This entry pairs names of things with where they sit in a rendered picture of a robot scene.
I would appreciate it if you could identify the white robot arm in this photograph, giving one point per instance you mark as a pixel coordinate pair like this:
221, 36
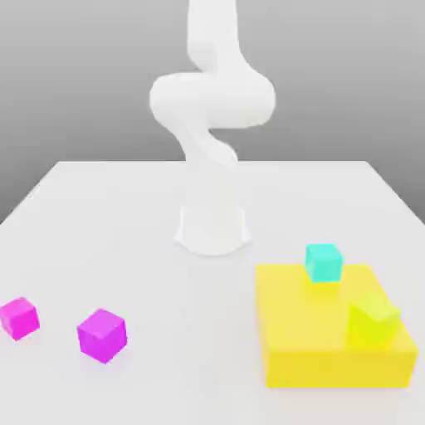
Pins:
212, 99

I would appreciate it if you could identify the small cyan cube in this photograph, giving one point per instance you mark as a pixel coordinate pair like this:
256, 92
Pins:
323, 264

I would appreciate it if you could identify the small purple cube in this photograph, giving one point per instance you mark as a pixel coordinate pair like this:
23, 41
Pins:
102, 337

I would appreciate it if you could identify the small lime yellow cube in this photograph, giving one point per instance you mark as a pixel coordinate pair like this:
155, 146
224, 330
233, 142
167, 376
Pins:
372, 323

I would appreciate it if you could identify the small magenta cube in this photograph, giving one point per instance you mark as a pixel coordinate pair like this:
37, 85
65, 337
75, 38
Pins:
20, 319

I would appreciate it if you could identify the large yellow box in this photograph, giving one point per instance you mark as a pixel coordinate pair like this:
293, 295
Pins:
298, 325

